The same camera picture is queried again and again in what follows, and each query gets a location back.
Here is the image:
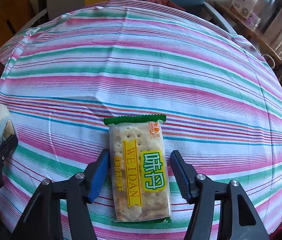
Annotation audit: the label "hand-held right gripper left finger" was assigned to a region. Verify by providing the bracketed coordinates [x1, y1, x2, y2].
[11, 149, 111, 240]

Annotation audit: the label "white cup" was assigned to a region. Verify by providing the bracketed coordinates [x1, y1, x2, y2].
[262, 53, 276, 68]

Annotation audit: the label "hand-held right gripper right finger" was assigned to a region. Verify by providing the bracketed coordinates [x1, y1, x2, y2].
[170, 150, 270, 240]

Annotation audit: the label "wooden side table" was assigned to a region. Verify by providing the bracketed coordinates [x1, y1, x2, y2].
[214, 1, 282, 110]

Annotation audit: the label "white printed box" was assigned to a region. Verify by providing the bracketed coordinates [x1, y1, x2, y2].
[231, 0, 255, 15]

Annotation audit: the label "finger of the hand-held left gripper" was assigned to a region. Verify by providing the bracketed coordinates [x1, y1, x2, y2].
[0, 135, 19, 162]

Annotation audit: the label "small purple box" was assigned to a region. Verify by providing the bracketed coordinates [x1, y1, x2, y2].
[247, 12, 261, 27]

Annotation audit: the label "green cracker packet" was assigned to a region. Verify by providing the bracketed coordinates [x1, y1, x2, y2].
[103, 114, 173, 223]

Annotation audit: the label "striped tablecloth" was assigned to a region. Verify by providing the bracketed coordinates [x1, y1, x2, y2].
[0, 0, 282, 240]

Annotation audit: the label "dark red cloth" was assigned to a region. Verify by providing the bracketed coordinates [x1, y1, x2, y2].
[112, 0, 186, 12]

